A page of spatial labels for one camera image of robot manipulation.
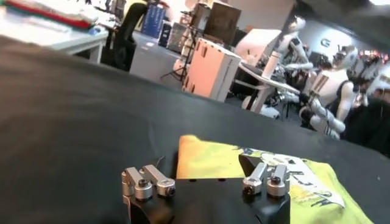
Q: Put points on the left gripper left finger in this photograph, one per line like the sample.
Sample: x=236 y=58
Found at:
x=143 y=187

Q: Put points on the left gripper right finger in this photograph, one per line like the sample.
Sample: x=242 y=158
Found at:
x=275 y=182

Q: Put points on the yellow-green printed t-shirt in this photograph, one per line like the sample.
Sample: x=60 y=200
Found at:
x=207 y=161

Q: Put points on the person in black clothes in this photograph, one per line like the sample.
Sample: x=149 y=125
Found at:
x=371 y=128

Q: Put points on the stack of folded clothes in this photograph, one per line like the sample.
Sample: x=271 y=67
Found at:
x=45 y=12

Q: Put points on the small white standing desk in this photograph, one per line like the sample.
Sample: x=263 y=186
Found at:
x=268 y=83

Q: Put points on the white humanoid robot right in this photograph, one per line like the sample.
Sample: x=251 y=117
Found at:
x=329 y=88

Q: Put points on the white bottle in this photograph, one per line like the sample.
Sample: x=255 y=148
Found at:
x=271 y=65

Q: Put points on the tall white cardboard box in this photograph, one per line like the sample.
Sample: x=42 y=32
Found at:
x=213 y=70

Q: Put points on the matte dark brown table cover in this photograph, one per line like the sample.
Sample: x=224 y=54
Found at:
x=24 y=121

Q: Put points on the black office chair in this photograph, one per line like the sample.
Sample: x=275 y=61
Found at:
x=125 y=45

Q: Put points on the blue storage crates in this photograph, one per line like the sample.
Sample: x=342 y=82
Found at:
x=152 y=21

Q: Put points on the large white desk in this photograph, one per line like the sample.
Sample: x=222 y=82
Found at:
x=61 y=39

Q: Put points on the black monitor screen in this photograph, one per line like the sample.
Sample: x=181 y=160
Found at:
x=222 y=21

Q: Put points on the ceiling light panel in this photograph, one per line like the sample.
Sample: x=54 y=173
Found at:
x=381 y=2

